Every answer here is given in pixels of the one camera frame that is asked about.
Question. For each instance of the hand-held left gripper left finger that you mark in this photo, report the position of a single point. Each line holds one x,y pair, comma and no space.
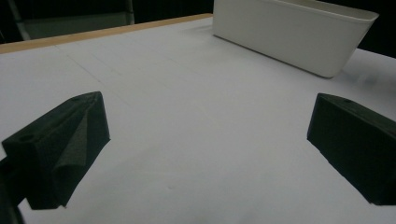
46,146

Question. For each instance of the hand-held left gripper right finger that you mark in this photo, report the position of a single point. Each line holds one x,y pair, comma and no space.
358,146

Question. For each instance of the white plastic bin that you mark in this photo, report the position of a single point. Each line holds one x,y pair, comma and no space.
286,34

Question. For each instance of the white table mat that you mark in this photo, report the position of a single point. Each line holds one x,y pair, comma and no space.
202,130

